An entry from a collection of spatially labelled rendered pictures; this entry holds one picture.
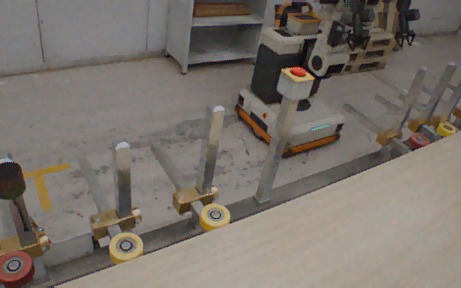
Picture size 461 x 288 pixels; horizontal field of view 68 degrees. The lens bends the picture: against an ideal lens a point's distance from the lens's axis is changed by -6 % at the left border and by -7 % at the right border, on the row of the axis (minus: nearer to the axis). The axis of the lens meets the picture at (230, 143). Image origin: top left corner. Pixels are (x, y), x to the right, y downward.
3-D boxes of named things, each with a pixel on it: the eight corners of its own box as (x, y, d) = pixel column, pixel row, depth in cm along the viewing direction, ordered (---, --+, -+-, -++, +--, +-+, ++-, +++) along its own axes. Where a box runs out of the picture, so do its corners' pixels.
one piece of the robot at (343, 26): (320, 41, 230) (330, 8, 218) (348, 39, 244) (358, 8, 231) (338, 51, 220) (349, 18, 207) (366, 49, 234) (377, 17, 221)
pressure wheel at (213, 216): (194, 247, 101) (198, 220, 94) (200, 226, 108) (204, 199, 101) (221, 253, 101) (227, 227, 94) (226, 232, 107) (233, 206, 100)
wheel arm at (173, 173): (150, 151, 129) (150, 142, 126) (158, 149, 130) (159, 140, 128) (209, 243, 101) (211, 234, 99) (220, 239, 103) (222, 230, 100)
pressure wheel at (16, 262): (4, 282, 82) (-8, 255, 76) (37, 272, 87) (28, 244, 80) (9, 310, 77) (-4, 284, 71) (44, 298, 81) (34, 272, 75)
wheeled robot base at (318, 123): (232, 111, 306) (237, 85, 292) (289, 100, 338) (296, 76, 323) (280, 160, 264) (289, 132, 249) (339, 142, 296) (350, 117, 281)
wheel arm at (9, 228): (-5, 176, 106) (-8, 165, 103) (7, 173, 107) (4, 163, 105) (16, 294, 78) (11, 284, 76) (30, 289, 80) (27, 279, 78)
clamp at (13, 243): (-6, 254, 85) (-11, 242, 82) (47, 238, 92) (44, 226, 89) (-3, 272, 82) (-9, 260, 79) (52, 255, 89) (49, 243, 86)
